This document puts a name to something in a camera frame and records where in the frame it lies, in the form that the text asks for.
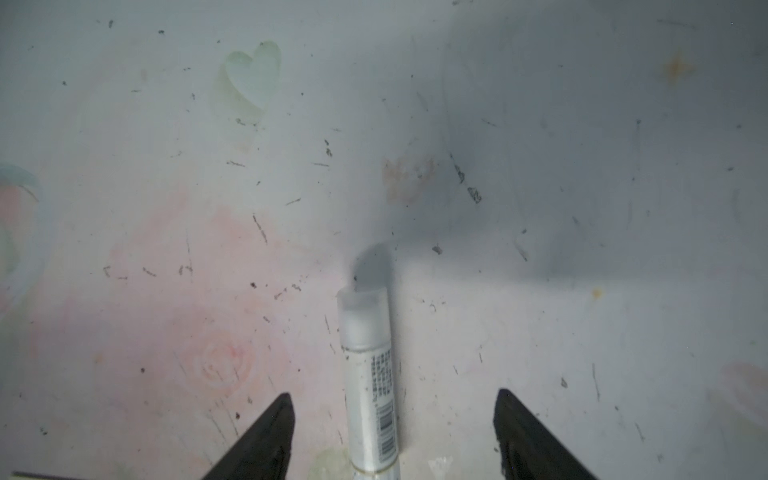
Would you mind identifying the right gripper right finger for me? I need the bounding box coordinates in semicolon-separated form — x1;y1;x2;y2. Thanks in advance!
493;389;597;480

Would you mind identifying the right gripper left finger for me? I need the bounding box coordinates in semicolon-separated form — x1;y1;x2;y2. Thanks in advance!
202;392;296;480

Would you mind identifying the white glue stick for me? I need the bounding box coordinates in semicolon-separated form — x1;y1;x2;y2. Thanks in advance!
337;287;401;479

